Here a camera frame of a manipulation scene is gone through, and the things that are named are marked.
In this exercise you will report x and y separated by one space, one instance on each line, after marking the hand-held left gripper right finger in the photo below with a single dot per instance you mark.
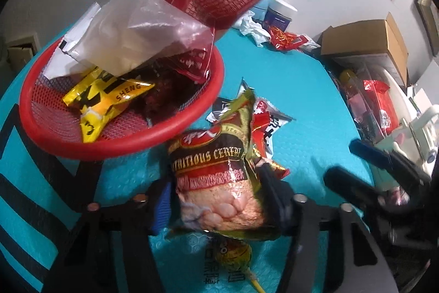
277 200

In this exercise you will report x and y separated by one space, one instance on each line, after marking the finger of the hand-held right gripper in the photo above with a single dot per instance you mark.
346 185
370 152

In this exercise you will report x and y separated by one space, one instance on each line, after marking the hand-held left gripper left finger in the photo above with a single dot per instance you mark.
161 210

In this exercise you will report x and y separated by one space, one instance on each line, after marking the green pink cereal packet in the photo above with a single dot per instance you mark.
212 183

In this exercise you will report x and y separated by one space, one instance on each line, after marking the red mesh basket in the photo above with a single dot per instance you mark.
113 145

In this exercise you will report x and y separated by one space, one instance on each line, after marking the shiny red snack packet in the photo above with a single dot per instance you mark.
274 167

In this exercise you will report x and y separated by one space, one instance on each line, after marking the clear bag of red packets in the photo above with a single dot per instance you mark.
377 107

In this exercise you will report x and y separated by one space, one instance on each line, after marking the yellow wrapped lollipop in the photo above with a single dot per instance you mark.
233 251

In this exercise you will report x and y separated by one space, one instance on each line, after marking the black white red snack packet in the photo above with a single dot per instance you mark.
277 126

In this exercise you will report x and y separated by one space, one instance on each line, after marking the cardboard box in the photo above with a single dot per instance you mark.
394 49

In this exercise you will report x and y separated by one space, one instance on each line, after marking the dark red snack packet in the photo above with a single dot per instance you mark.
164 94

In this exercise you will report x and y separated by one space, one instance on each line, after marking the white crumpled wrapper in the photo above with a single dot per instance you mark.
310 44

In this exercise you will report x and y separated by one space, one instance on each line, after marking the yellow black snack packet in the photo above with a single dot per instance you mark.
103 97

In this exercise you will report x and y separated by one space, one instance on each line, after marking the crinkled red yellow snack packet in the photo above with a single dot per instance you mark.
286 39

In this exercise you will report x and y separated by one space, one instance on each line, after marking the red white-print snack packet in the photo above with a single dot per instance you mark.
192 63

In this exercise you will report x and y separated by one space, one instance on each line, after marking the dark jar with white lid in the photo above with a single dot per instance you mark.
279 18

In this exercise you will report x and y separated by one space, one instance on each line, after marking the white crumpled tissue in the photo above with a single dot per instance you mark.
255 32

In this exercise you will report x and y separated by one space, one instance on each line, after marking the clear plastic bag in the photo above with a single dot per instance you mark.
137 32

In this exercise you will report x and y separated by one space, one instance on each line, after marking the large red snack packet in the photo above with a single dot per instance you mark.
212 1

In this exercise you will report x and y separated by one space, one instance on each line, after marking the wall picture frame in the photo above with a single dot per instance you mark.
427 15

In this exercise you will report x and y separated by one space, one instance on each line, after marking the wooden wall hatch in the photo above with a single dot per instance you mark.
20 54

